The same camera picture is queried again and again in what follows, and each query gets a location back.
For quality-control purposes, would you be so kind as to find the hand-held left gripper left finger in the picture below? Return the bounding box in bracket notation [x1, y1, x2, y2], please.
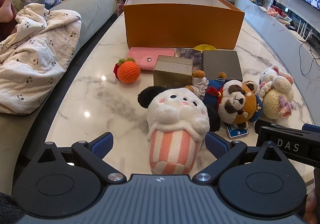
[37, 132, 127, 184]

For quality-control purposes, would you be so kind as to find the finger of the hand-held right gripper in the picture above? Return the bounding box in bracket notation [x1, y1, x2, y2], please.
[302, 123, 320, 133]
[254, 119, 273, 130]

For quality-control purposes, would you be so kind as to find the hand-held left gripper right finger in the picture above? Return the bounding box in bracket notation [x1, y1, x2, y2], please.
[192, 131, 284, 184]

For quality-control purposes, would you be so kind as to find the blue card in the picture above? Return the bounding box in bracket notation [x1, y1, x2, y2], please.
[224, 121, 250, 139]

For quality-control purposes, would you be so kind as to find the cream crochet bunny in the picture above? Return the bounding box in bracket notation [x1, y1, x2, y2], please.
[256, 64, 295, 119]

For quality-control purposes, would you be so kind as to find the red panda sailor plush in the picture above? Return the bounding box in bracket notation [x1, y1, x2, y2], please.
[203, 72, 263, 131]

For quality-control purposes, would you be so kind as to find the white panda plush striped cup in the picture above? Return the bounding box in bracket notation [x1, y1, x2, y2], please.
[137, 85, 221, 176]

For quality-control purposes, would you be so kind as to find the dark grey box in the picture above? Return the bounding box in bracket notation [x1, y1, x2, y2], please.
[202, 50, 243, 82]

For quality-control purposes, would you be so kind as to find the orange crochet fruit toy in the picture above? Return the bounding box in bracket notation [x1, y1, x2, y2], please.
[114, 57, 141, 84]

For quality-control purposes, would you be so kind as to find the gold cardboard box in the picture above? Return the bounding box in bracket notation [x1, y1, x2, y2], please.
[153, 55, 193, 88]

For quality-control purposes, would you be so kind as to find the dark illustrated card box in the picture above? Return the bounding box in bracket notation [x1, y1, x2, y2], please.
[175, 47, 203, 67]

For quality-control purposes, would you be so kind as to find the yellow plastic case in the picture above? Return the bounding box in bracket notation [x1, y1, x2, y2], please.
[193, 44, 217, 52]

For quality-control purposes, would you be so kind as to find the pink snap wallet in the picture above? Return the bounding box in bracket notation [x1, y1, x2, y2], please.
[126, 47, 175, 71]

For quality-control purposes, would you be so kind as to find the orange cardboard box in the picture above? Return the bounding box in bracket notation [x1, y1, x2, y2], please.
[123, 0, 245, 50]

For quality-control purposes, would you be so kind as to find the person's right hand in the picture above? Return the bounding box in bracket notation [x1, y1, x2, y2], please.
[305, 188, 320, 224]

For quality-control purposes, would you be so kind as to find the white router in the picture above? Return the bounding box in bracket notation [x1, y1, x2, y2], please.
[296, 20, 313, 42]

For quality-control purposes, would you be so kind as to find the white printed blanket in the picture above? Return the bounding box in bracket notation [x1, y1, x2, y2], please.
[0, 2, 82, 114]

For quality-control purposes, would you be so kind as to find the white tv cabinet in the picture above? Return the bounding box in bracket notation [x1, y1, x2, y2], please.
[235, 0, 320, 104]

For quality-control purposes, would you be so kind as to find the dark grey cloth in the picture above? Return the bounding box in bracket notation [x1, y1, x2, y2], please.
[0, 192, 23, 224]

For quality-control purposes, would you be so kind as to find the grey-green sofa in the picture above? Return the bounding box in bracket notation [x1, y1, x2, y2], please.
[0, 0, 119, 189]

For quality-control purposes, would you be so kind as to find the printed tote bag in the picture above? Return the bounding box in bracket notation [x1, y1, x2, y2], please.
[114, 0, 132, 17]

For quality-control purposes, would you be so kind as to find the black cable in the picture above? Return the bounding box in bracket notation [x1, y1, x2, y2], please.
[299, 39, 320, 75]

